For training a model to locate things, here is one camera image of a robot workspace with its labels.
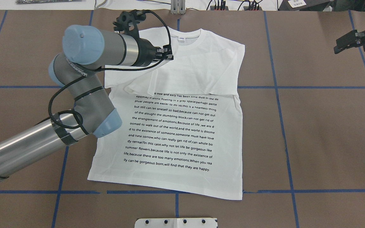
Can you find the black laptop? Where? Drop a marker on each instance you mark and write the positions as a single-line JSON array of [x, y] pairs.
[[320, 5]]

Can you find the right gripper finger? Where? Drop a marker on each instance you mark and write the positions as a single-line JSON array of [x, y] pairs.
[[351, 39]]

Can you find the lower black relay box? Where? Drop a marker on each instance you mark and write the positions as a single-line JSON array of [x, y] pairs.
[[252, 5]]

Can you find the white pedestal base plate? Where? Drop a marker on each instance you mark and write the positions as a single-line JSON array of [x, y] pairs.
[[176, 223]]

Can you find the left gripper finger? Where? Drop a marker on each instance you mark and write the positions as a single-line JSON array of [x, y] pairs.
[[165, 57], [165, 50]]

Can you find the black relay box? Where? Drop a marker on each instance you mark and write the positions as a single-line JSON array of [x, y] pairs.
[[217, 5], [252, 5]]

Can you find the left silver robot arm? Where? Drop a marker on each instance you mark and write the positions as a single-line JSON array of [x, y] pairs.
[[82, 106]]

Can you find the upper black relay box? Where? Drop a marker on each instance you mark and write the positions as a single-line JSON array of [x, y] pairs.
[[217, 5]]

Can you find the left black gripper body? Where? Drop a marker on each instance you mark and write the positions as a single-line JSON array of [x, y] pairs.
[[146, 51]]

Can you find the white printed long-sleeve shirt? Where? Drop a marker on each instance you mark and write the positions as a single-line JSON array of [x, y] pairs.
[[182, 121]]

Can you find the aluminium frame post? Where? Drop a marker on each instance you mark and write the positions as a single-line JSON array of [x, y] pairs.
[[177, 7]]

